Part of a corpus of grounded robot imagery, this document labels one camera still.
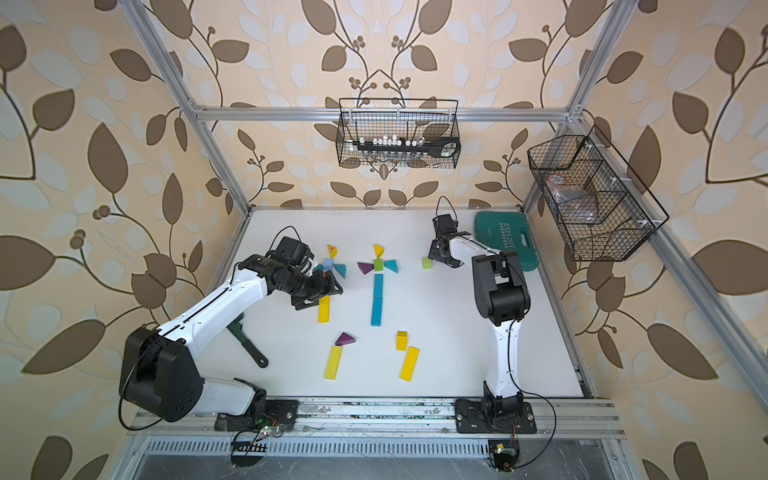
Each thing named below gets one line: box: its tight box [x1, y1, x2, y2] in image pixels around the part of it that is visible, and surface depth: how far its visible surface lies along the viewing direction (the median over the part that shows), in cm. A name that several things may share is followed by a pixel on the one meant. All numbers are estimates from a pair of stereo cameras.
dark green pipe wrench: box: [226, 313, 269, 368], surface depth 86 cm
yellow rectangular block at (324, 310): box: [317, 295, 331, 324], surface depth 94 cm
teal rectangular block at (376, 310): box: [370, 288, 383, 327], surface depth 96 cm
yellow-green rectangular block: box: [324, 345, 343, 381], surface depth 86 cm
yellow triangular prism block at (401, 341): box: [396, 330, 408, 352], surface depth 88 cm
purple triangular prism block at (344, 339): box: [335, 332, 356, 346], surface depth 88 cm
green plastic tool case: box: [474, 211, 539, 272], surface depth 111 cm
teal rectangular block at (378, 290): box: [373, 274, 384, 307], surface depth 98 cm
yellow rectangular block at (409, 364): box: [400, 346, 420, 383], surface depth 85 cm
